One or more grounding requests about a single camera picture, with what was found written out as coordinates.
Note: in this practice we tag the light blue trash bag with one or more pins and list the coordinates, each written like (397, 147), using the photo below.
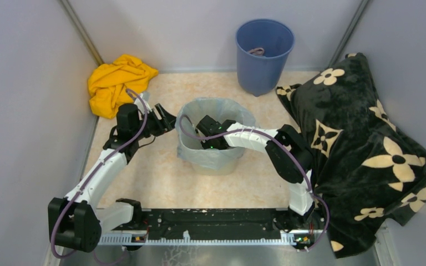
(246, 118)

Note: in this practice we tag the yellow crumpled cloth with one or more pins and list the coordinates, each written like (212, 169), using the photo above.
(108, 83)

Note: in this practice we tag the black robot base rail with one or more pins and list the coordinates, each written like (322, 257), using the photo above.
(219, 227)

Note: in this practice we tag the beige plastic trash bin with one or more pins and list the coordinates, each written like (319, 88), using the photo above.
(211, 161)

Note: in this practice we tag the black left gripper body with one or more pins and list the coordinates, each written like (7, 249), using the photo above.
(155, 126)

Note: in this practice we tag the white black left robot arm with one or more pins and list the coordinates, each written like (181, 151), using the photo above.
(95, 180)

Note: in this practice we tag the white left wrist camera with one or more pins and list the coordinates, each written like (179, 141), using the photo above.
(142, 102)

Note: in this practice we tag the black floral blanket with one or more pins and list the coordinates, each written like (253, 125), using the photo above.
(365, 168)

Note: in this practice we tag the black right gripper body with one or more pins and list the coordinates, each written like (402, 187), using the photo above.
(207, 144)

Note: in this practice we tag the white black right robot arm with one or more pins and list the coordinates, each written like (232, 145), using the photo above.
(286, 148)

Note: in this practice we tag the blue plastic trash bin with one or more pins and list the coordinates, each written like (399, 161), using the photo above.
(259, 75)

